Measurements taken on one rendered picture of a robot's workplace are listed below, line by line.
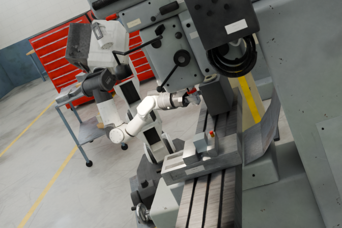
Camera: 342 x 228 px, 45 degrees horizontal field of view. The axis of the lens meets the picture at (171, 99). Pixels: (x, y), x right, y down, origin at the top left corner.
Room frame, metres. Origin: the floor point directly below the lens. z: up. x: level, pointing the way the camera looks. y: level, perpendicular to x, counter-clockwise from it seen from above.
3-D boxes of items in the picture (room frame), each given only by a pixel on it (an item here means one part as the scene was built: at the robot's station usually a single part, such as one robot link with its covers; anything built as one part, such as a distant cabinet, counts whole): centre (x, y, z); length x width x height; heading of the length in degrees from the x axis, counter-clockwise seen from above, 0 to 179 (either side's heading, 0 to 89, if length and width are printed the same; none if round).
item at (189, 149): (1.63, 0.01, 1.07); 0.15 x 0.06 x 0.04; 164
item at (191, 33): (1.74, -0.29, 1.47); 0.24 x 0.19 x 0.26; 162
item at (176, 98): (1.86, -0.03, 1.23); 0.13 x 0.12 x 0.10; 143
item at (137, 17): (1.79, -0.14, 1.68); 0.34 x 0.24 x 0.10; 72
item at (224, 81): (2.17, -0.25, 1.08); 0.22 x 0.12 x 0.20; 159
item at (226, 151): (1.62, -0.01, 1.04); 0.35 x 0.15 x 0.11; 74
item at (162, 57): (1.80, -0.11, 1.47); 0.21 x 0.19 x 0.32; 162
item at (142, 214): (1.96, 0.37, 0.68); 0.16 x 0.12 x 0.12; 72
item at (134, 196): (2.37, 0.47, 0.50); 0.20 x 0.05 x 0.20; 2
